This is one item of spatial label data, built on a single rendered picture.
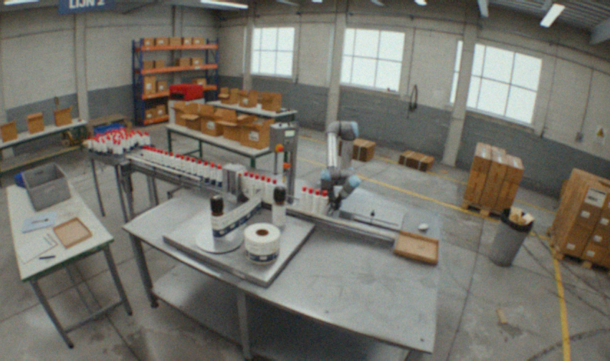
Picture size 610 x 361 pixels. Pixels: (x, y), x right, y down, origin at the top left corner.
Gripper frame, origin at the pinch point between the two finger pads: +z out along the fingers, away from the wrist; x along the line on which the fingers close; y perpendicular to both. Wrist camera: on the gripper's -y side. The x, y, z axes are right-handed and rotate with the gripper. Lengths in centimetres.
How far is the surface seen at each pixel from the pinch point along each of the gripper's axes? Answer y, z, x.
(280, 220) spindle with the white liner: 31.5, 8.8, -19.6
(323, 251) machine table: 32.5, 3.9, 14.0
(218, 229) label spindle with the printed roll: 64, 19, -43
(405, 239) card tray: -7, -20, 55
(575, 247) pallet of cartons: -180, -96, 302
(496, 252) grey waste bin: -139, -20, 192
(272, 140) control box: 0, -15, -62
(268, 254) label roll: 65, 5, -10
